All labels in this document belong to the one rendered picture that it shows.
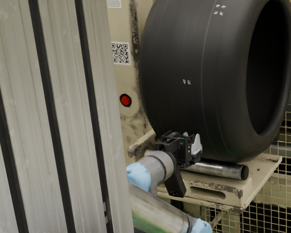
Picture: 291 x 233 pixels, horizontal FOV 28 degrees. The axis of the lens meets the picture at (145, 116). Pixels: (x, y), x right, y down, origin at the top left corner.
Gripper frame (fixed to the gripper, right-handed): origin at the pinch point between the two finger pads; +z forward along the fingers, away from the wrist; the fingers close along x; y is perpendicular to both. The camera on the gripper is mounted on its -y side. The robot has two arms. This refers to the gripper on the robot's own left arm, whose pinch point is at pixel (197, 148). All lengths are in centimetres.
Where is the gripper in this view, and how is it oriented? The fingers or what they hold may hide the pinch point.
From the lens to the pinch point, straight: 160.8
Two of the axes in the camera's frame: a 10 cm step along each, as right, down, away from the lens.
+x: -8.6, -1.1, 5.0
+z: 5.1, -2.5, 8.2
